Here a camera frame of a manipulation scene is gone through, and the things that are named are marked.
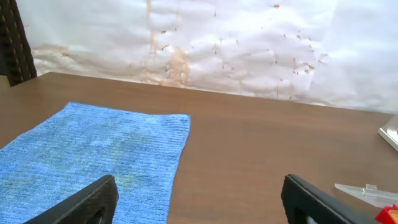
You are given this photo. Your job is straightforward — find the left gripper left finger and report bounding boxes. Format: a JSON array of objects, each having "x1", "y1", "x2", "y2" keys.
[{"x1": 24, "y1": 174, "x2": 119, "y2": 224}]

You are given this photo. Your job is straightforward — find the blue cloth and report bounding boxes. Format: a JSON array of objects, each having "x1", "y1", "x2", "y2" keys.
[{"x1": 0, "y1": 101, "x2": 192, "y2": 224}]

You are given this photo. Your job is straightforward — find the red and yellow tip box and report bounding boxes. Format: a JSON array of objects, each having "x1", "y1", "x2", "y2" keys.
[{"x1": 334, "y1": 183, "x2": 398, "y2": 224}]

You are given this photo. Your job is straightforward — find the white and blue stand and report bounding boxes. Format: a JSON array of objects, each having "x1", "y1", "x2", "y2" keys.
[{"x1": 377, "y1": 114, "x2": 398, "y2": 152}]

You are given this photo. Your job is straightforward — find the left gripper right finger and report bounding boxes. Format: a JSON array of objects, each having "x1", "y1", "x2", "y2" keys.
[{"x1": 280, "y1": 174, "x2": 379, "y2": 224}]

